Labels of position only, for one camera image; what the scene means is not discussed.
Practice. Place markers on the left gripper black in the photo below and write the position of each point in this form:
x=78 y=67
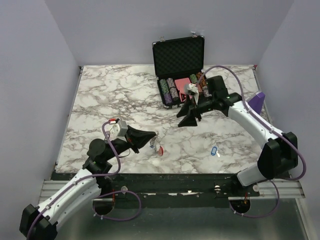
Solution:
x=138 y=138

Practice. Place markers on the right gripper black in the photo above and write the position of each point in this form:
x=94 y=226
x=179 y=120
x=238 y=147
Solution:
x=189 y=120

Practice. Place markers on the red-handled metal keyring tool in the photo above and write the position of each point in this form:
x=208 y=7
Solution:
x=159 y=150

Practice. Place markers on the blue plastic key tag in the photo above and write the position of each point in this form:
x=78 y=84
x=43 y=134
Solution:
x=214 y=151

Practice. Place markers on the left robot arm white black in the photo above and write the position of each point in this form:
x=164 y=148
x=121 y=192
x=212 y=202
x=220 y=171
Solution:
x=42 y=222

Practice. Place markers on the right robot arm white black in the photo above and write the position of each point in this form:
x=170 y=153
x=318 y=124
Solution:
x=278 y=154

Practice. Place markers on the pink playing card deck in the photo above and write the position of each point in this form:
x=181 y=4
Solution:
x=180 y=84

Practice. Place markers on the black poker chip case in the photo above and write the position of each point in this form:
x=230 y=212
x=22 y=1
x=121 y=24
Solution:
x=177 y=59

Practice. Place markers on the purple box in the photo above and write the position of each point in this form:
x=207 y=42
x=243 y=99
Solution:
x=256 y=101

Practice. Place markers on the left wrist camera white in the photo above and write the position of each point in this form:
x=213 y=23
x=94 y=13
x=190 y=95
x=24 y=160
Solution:
x=119 y=128

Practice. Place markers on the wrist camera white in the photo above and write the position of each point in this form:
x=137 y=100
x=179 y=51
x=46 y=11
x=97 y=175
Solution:
x=119 y=128
x=191 y=89

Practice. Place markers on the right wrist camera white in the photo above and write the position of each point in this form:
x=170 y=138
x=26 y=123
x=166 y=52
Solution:
x=191 y=89

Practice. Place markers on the black mounting rail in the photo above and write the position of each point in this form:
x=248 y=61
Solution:
x=162 y=191

